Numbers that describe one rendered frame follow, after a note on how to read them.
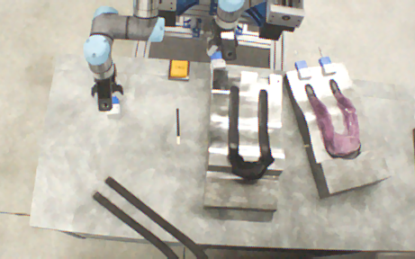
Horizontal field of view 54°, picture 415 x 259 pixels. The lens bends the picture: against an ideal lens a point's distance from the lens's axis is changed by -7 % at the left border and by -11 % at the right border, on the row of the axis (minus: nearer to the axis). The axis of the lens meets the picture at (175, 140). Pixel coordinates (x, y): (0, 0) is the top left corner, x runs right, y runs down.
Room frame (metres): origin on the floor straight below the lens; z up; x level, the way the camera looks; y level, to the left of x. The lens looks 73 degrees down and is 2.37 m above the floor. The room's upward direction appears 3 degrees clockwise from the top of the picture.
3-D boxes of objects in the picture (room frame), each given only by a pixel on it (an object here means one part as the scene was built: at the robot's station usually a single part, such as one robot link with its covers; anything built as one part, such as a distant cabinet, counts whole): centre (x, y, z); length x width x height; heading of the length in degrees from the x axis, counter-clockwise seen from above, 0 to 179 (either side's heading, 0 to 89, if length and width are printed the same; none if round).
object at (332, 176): (0.56, -0.61, 0.86); 0.50 x 0.26 x 0.11; 16
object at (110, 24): (0.69, 0.22, 1.22); 0.11 x 0.11 x 0.08; 88
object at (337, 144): (0.56, -0.60, 0.90); 0.26 x 0.18 x 0.08; 16
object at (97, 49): (0.60, 0.24, 1.23); 0.09 x 0.08 x 0.11; 178
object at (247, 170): (0.50, -0.26, 0.92); 0.35 x 0.16 x 0.09; 179
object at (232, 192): (0.48, -0.25, 0.87); 0.50 x 0.26 x 0.14; 179
